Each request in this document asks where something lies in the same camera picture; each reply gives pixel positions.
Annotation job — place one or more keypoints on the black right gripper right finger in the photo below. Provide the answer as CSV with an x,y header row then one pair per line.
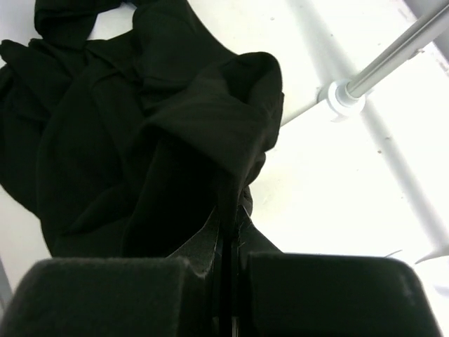
x,y
298,294

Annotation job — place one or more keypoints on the white metal clothes rack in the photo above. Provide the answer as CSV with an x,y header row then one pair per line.
x,y
367,166

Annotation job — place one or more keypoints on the black shirt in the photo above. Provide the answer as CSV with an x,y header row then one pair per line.
x,y
123,147

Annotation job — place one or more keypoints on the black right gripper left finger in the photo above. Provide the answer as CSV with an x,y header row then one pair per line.
x,y
167,283

